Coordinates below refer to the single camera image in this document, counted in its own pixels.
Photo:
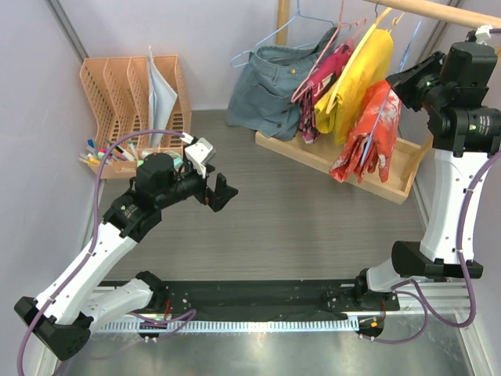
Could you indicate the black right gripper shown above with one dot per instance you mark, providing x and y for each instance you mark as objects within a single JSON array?
[{"x": 404, "y": 82}]

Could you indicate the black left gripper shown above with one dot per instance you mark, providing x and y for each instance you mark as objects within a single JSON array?
[{"x": 218, "y": 197}]

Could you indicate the orange tie-dye trousers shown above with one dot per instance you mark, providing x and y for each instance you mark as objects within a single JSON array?
[{"x": 384, "y": 138}]

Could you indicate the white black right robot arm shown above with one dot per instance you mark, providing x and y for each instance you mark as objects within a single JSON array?
[{"x": 465, "y": 142}]

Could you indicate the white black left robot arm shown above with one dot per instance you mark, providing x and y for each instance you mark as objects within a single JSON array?
[{"x": 64, "y": 316}]

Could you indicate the yellow wooden hanger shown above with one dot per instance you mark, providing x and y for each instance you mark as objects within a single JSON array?
[{"x": 367, "y": 64}]

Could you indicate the bunch of coloured pens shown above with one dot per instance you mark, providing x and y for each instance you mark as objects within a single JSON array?
[{"x": 105, "y": 152}]

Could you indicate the white papers in organizer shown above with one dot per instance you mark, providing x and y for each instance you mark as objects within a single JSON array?
[{"x": 161, "y": 96}]

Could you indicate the yellow garment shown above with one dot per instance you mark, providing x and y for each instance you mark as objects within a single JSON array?
[{"x": 340, "y": 123}]

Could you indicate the orange plastic file organizer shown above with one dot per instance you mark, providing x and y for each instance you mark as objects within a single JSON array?
[{"x": 117, "y": 91}]

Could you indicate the magenta patterned garment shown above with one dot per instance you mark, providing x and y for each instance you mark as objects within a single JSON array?
[{"x": 312, "y": 103}]

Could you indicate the blue denim shorts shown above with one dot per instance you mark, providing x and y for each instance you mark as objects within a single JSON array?
[{"x": 261, "y": 98}]

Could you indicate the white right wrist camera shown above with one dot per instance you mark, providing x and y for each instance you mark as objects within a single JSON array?
[{"x": 482, "y": 34}]

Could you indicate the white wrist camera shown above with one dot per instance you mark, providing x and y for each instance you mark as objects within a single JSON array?
[
  {"x": 199, "y": 151},
  {"x": 482, "y": 34}
]

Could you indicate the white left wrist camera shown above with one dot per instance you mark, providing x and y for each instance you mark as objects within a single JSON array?
[{"x": 199, "y": 151}]

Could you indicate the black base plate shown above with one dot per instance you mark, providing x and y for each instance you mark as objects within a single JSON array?
[{"x": 270, "y": 300}]

